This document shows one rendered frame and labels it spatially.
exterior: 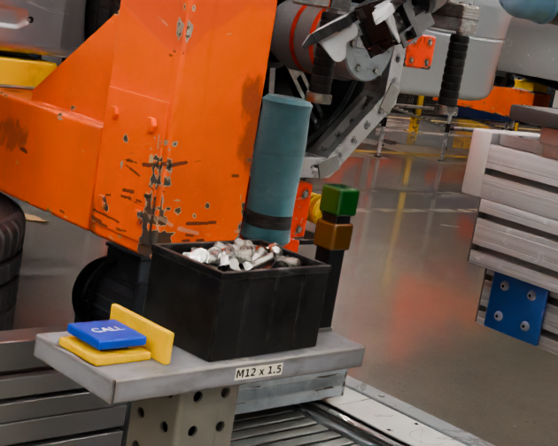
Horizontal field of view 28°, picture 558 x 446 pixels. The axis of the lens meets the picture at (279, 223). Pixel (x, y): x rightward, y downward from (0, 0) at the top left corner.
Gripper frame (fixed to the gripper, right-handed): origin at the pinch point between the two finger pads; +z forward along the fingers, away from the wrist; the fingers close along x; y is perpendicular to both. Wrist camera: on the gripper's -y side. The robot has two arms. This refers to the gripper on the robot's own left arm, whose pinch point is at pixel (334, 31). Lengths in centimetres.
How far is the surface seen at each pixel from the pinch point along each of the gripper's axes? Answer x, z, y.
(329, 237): -0.4, 18.7, 23.9
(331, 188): -1.6, 15.5, 18.0
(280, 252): 2.3, 25.7, 22.0
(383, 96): 38, -46, 23
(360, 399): 64, -27, 84
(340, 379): 62, -23, 76
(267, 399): 62, -3, 67
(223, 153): 10.1, 20.5, 7.9
